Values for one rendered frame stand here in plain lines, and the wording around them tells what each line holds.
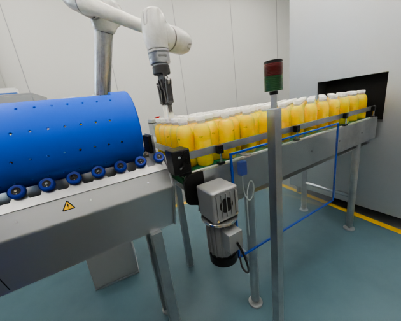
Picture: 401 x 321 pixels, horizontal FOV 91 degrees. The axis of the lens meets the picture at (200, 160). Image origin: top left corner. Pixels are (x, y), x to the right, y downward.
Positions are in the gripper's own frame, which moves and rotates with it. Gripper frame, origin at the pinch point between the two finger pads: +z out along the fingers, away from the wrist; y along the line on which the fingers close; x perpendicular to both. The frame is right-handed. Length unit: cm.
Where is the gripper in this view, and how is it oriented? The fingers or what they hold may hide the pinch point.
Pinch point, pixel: (168, 113)
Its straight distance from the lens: 94.9
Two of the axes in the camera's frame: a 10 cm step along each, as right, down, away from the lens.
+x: 8.6, -2.4, 4.6
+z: 1.2, 9.5, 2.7
